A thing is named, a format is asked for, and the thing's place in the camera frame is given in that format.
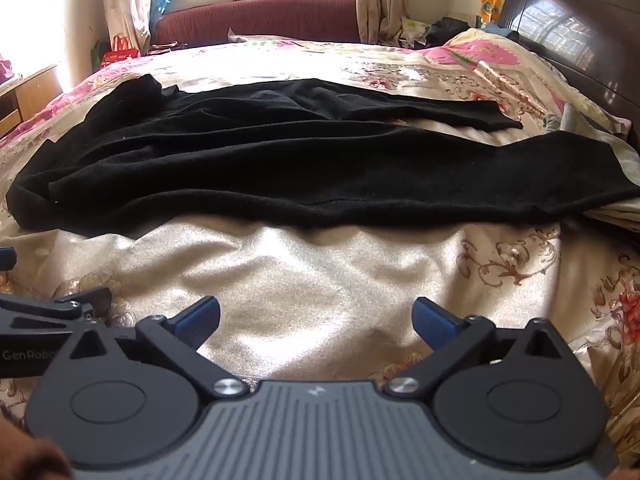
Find beige cloth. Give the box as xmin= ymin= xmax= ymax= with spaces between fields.
xmin=227 ymin=27 xmax=303 ymax=46

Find floral bed blanket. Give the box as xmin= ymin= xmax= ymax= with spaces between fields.
xmin=0 ymin=27 xmax=640 ymax=461

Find maroon upholstered sofa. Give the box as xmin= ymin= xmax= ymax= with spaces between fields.
xmin=152 ymin=0 xmax=362 ymax=49

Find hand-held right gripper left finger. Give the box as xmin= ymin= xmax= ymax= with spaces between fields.
xmin=62 ymin=296 xmax=251 ymax=401

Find dark clothes pile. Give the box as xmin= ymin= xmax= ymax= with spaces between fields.
xmin=425 ymin=16 xmax=472 ymax=47

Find wooden cabinet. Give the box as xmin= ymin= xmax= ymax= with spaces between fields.
xmin=0 ymin=62 xmax=64 ymax=139

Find orange packet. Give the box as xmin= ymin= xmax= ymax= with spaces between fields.
xmin=477 ymin=0 xmax=504 ymax=29

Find red shopping bag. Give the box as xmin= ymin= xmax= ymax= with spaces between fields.
xmin=99 ymin=35 xmax=142 ymax=69

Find blue plastic bag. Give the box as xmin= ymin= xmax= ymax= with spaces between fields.
xmin=150 ymin=0 xmax=174 ymax=27

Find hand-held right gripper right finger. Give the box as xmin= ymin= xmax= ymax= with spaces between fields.
xmin=384 ymin=296 xmax=563 ymax=401

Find person's brown clothing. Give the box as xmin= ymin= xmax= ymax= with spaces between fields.
xmin=0 ymin=407 xmax=73 ymax=480

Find black pants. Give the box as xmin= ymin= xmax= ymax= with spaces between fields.
xmin=7 ymin=74 xmax=636 ymax=241

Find dark wooden headboard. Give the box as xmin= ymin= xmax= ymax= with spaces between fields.
xmin=500 ymin=0 xmax=640 ymax=146

